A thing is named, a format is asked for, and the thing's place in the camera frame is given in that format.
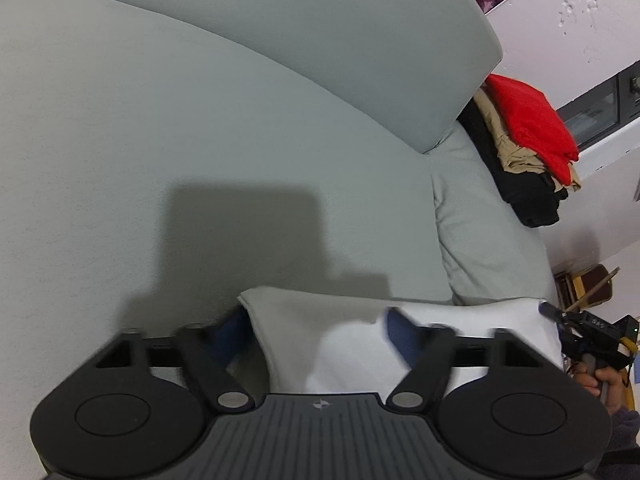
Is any white t-shirt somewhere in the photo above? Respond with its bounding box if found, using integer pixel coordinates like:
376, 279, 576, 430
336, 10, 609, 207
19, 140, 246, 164
239, 287, 563, 398

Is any person right hand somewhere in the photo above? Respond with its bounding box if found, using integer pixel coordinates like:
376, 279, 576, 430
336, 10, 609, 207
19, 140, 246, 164
573, 362, 624, 415

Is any black folded garment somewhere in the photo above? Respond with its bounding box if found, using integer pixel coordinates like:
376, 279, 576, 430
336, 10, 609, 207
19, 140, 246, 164
458, 100, 568, 229

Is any tan folded garment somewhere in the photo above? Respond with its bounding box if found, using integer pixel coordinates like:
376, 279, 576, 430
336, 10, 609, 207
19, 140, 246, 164
473, 88, 550, 174

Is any grey sofa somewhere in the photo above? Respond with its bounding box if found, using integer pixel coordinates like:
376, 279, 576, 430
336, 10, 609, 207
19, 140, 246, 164
1, 0, 554, 479

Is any red folded garment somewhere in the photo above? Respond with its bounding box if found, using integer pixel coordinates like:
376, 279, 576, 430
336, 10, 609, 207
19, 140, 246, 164
485, 74, 579, 186

